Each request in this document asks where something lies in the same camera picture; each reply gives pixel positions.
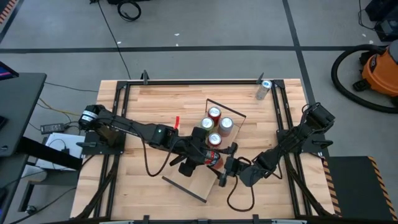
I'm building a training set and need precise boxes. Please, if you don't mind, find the black desk support bar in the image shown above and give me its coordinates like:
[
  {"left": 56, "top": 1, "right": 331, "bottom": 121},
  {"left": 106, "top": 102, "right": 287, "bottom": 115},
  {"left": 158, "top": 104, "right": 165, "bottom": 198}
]
[{"left": 15, "top": 136, "right": 83, "bottom": 171}]

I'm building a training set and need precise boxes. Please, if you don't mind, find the white paper sheet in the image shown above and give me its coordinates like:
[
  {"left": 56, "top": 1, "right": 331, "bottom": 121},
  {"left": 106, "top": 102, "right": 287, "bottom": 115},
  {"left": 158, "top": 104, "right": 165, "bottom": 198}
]
[{"left": 35, "top": 133, "right": 86, "bottom": 171}]

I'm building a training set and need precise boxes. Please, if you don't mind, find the coiled black cable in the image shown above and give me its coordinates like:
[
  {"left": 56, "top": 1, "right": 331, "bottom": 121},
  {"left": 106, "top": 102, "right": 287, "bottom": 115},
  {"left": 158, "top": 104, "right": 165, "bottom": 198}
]
[{"left": 117, "top": 0, "right": 142, "bottom": 22}]

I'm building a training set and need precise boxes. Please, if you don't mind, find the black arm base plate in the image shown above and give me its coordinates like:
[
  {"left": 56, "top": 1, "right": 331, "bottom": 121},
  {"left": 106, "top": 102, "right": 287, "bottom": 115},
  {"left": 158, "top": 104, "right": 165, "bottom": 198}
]
[
  {"left": 76, "top": 130, "right": 127, "bottom": 156},
  {"left": 276, "top": 129, "right": 334, "bottom": 154}
]

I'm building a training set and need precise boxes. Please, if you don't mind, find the long black floor cable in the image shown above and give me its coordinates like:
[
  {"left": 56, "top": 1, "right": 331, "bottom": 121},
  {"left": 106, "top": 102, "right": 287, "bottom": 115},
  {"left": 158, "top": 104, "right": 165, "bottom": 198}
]
[{"left": 90, "top": 0, "right": 132, "bottom": 80}]

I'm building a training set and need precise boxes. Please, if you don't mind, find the black table frame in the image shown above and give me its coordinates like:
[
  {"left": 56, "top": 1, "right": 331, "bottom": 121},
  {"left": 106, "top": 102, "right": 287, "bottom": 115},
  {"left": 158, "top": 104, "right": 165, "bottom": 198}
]
[{"left": 74, "top": 70, "right": 335, "bottom": 224}]

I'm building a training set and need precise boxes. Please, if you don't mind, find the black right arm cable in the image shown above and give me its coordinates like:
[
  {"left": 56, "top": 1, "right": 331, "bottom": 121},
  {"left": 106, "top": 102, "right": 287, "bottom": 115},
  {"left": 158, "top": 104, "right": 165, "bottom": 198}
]
[{"left": 226, "top": 174, "right": 256, "bottom": 213}]

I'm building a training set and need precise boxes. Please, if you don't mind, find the pale green Sanzo can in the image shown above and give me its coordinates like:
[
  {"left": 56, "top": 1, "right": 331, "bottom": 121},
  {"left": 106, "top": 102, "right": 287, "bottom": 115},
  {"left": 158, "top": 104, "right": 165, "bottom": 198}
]
[{"left": 198, "top": 116, "right": 215, "bottom": 133}]

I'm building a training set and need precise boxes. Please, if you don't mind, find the black equipment case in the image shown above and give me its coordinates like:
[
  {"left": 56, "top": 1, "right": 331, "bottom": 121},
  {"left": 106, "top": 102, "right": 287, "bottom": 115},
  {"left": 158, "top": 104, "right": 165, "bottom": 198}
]
[{"left": 365, "top": 0, "right": 398, "bottom": 43}]

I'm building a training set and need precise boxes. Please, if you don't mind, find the black power adapter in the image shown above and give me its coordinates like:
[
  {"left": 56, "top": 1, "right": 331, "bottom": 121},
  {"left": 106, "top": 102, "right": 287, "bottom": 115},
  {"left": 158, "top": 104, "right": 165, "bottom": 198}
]
[{"left": 40, "top": 123, "right": 66, "bottom": 135}]

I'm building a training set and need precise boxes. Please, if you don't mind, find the orange shop vacuum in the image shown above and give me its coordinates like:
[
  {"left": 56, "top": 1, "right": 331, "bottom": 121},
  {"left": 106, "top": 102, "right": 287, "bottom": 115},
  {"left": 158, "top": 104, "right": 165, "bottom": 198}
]
[
  {"left": 330, "top": 44, "right": 398, "bottom": 114},
  {"left": 353, "top": 40, "right": 398, "bottom": 106}
]

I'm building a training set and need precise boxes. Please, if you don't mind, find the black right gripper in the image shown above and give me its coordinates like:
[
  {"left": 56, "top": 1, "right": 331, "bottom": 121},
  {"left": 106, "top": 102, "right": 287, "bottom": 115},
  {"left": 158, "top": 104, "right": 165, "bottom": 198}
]
[{"left": 216, "top": 142, "right": 250, "bottom": 188}]

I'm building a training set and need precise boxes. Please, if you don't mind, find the slim silver can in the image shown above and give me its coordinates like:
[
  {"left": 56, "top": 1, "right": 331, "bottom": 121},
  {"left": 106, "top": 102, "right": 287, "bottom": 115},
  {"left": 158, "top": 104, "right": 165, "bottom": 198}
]
[{"left": 255, "top": 80, "right": 273, "bottom": 101}]

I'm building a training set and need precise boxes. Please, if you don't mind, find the computer monitor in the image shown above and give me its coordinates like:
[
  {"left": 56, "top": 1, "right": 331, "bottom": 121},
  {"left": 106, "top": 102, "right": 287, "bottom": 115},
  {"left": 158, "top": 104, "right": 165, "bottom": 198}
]
[{"left": 0, "top": 61, "right": 20, "bottom": 81}]

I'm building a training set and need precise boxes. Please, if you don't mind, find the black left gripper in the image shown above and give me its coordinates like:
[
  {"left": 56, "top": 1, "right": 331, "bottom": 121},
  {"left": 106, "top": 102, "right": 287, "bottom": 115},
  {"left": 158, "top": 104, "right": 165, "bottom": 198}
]
[{"left": 177, "top": 126, "right": 211, "bottom": 178}]

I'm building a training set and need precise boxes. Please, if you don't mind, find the white pink lemonade can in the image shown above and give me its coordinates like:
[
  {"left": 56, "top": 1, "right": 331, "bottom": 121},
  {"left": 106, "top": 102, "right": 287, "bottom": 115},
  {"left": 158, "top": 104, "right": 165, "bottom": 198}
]
[{"left": 219, "top": 116, "right": 234, "bottom": 137}]

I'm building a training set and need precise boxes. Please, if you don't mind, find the red Coca-Cola can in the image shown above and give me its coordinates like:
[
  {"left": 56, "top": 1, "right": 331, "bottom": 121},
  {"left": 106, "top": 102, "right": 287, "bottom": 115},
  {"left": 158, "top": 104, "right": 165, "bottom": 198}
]
[{"left": 207, "top": 106, "right": 222, "bottom": 125}]

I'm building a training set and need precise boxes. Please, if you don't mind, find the black hazard-striped mat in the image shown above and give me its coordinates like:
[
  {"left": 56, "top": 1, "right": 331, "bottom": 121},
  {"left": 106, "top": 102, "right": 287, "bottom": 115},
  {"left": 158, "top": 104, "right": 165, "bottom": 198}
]
[{"left": 322, "top": 155, "right": 398, "bottom": 222}]

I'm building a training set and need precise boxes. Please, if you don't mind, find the red Fanta strawberry can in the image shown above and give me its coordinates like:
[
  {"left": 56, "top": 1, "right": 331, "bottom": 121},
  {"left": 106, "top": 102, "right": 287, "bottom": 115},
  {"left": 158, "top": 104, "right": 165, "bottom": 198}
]
[
  {"left": 203, "top": 151, "right": 224, "bottom": 170},
  {"left": 207, "top": 132, "right": 223, "bottom": 147}
]

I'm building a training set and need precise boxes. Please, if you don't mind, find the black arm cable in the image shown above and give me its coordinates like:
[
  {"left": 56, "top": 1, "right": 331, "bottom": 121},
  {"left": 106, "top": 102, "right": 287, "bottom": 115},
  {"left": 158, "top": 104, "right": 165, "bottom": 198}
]
[
  {"left": 140, "top": 133, "right": 181, "bottom": 178},
  {"left": 226, "top": 174, "right": 256, "bottom": 213}
]

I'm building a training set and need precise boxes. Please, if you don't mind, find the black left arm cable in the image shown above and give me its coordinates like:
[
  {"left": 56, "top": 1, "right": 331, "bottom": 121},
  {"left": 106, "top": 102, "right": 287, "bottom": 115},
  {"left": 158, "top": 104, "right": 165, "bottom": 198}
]
[{"left": 140, "top": 133, "right": 181, "bottom": 178}]

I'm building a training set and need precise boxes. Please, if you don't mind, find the black desk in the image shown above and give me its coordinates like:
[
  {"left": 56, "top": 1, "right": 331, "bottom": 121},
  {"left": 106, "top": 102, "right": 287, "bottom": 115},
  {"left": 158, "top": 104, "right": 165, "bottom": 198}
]
[{"left": 0, "top": 72, "right": 47, "bottom": 158}]

